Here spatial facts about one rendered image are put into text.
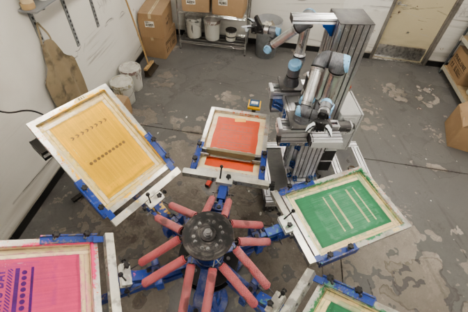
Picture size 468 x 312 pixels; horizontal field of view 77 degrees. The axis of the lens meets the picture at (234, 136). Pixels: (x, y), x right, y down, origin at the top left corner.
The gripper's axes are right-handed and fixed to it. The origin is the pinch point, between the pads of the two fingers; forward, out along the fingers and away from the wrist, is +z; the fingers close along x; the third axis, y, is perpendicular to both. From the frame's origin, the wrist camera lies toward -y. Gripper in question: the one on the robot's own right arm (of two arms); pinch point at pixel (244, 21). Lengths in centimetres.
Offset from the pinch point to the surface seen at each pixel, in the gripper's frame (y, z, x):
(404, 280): 154, -215, -116
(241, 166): 58, -43, -112
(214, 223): 13, -53, -178
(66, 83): 68, 176, -81
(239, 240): 20, -69, -179
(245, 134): 63, -33, -75
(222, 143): 60, -18, -94
